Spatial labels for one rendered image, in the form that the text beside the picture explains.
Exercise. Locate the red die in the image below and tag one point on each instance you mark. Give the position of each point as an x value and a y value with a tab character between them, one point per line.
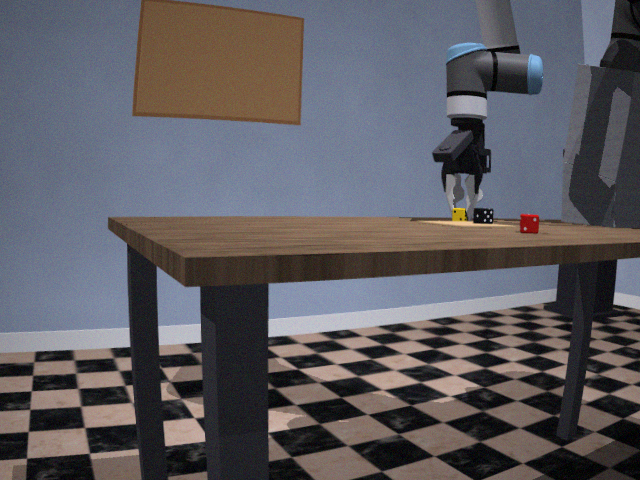
529	223

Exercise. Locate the yellow die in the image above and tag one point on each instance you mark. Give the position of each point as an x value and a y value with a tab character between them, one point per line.
459	214

